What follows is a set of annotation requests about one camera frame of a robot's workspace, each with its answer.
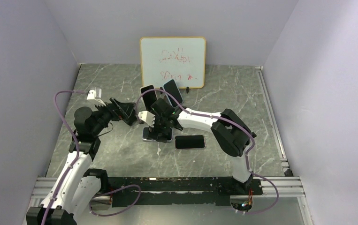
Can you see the blue case phone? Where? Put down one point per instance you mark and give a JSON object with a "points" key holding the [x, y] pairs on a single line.
{"points": [[171, 88]]}

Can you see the black phone dark case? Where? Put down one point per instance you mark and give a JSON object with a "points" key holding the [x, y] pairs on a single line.
{"points": [[185, 142]]}

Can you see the lilac case phone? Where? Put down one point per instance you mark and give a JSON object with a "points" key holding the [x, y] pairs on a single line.
{"points": [[144, 135]]}

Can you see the beige pink case phone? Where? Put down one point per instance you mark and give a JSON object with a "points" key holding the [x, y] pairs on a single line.
{"points": [[148, 98]]}

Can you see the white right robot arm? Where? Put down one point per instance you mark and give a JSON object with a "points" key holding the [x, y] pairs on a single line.
{"points": [[233, 136]]}

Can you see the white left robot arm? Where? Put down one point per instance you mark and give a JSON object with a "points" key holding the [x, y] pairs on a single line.
{"points": [[77, 184]]}

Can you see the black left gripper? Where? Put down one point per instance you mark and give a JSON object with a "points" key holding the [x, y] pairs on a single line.
{"points": [[125, 108]]}

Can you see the yellow framed whiteboard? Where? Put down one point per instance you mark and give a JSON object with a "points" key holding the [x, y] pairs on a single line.
{"points": [[182, 59]]}

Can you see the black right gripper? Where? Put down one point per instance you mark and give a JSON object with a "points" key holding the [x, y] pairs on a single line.
{"points": [[154, 134]]}

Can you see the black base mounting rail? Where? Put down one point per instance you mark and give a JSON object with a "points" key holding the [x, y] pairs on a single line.
{"points": [[206, 190]]}

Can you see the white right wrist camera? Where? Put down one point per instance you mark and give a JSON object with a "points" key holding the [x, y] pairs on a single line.
{"points": [[147, 117]]}

